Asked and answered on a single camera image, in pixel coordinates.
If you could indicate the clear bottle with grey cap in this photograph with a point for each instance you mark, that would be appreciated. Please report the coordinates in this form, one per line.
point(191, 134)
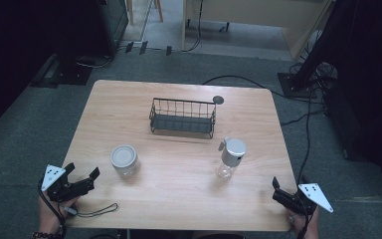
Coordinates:
point(232, 152)

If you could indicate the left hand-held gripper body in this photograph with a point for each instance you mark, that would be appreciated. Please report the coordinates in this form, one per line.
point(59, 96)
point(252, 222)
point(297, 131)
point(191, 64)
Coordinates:
point(69, 191)

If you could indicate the black stand with flat base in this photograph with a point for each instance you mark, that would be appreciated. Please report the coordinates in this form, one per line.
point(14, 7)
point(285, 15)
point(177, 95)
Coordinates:
point(69, 71)

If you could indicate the black stand with base plate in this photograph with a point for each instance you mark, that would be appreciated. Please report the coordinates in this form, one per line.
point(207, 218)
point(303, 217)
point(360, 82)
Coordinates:
point(298, 84)

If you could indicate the person's right hand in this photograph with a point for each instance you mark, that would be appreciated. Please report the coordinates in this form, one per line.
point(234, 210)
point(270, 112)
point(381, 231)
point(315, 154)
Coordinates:
point(308, 224)

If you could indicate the clear jar with white lid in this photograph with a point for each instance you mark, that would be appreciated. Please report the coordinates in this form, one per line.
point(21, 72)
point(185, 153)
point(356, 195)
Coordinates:
point(123, 156)

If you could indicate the person's left hand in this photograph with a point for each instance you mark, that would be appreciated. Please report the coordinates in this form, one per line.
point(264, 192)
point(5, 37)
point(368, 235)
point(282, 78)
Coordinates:
point(48, 215)

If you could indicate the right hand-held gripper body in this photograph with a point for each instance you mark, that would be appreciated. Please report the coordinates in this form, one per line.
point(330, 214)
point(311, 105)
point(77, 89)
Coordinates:
point(306, 199)

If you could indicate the wooden chair legs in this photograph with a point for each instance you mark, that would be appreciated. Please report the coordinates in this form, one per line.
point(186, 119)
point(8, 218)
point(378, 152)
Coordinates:
point(159, 11)

